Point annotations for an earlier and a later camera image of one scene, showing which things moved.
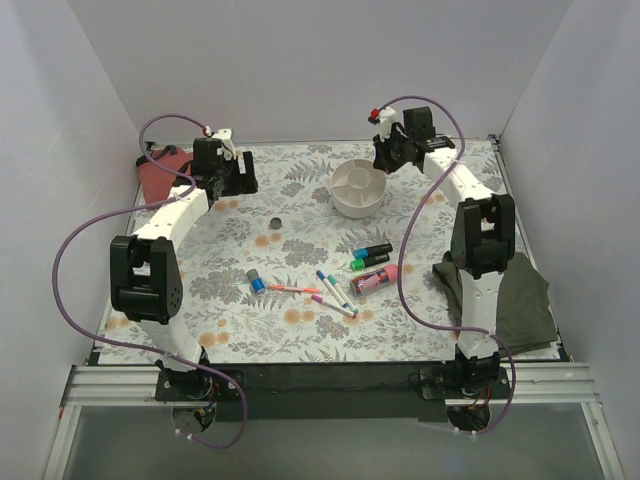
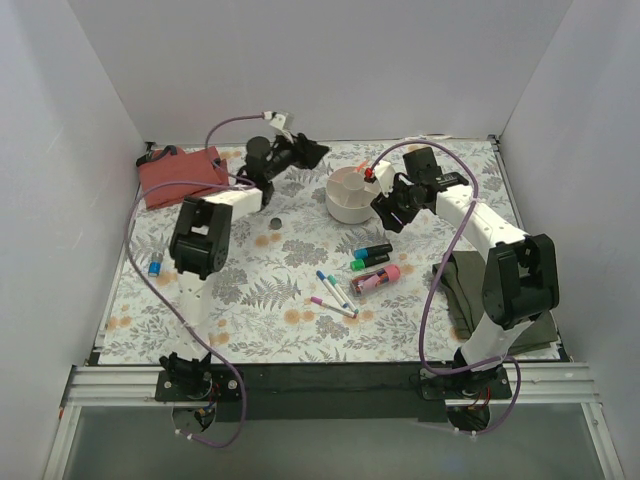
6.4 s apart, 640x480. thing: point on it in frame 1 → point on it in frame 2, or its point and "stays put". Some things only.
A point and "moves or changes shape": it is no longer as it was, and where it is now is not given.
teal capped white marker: x=333 y=281 stays put
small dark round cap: x=275 y=223 stays put
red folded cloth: x=157 y=182 stays put
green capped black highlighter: x=362 y=264 stays put
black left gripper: x=247 y=173 → x=299 y=150
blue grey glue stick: x=258 y=284 moves or changes shape
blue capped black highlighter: x=366 y=252 stays put
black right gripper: x=385 y=156 → x=395 y=207
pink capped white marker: x=319 y=299 stays put
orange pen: x=292 y=288 → x=361 y=165
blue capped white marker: x=321 y=276 stays put
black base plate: x=333 y=392 stays put
